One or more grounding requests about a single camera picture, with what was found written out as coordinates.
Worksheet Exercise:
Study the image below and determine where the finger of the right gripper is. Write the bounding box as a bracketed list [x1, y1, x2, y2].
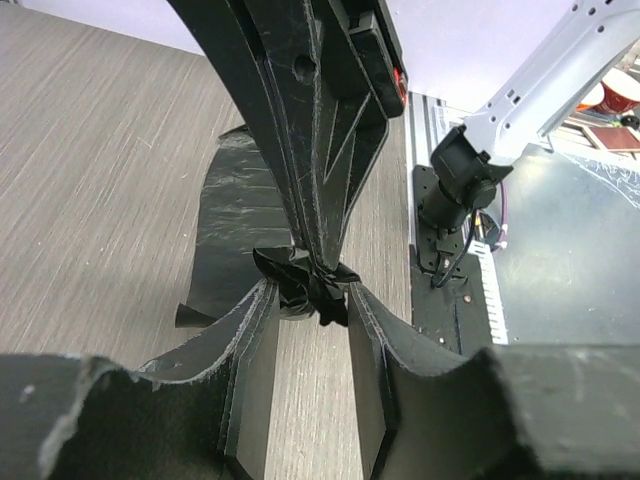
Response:
[171, 1, 325, 265]
[308, 1, 390, 271]

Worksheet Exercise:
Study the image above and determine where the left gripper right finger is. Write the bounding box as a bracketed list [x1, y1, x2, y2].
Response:
[348, 283, 639, 479]

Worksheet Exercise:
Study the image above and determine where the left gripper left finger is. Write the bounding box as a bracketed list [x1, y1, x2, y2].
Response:
[1, 280, 279, 479]

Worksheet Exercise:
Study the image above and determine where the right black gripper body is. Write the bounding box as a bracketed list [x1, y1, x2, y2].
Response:
[344, 0, 408, 118]

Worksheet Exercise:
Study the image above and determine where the black trash bag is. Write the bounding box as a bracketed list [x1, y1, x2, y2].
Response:
[175, 126, 359, 328]

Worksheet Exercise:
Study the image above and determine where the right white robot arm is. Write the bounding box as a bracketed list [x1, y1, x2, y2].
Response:
[172, 1, 639, 272]

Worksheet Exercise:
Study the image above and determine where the aluminium rail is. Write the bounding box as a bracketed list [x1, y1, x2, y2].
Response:
[404, 92, 468, 172]

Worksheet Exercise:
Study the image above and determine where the white slotted cable duct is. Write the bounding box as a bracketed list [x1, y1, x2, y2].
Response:
[470, 241, 509, 345]

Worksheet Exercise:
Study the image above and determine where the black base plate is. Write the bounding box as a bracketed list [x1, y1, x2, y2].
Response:
[409, 166, 494, 356]

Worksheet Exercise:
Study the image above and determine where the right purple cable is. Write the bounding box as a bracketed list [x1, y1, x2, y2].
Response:
[497, 179, 512, 251]

